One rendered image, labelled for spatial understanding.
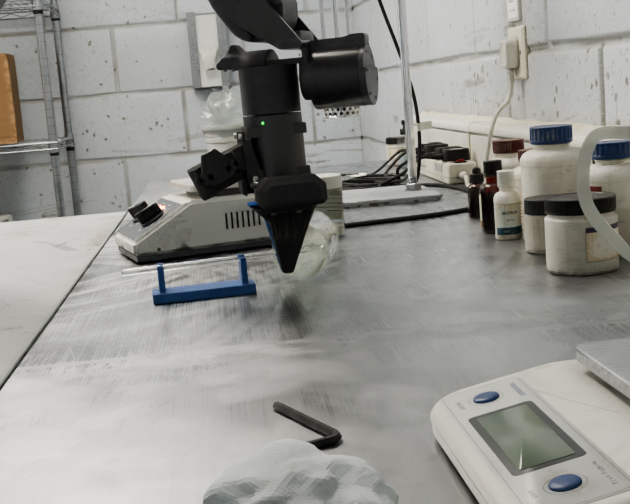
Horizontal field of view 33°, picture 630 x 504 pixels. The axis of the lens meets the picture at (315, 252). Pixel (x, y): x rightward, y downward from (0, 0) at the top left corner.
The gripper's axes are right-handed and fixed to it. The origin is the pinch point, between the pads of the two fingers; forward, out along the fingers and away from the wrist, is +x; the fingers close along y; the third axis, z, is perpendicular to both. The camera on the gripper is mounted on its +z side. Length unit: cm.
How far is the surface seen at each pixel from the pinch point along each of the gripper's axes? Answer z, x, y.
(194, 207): 6.9, -1.3, -26.2
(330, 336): 0.3, 5.0, 22.9
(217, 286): 7.1, 3.9, 0.8
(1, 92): 49, -22, -245
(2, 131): 51, -10, -245
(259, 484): 11, 2, 61
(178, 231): 9.1, 1.3, -25.8
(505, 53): -48, -17, -66
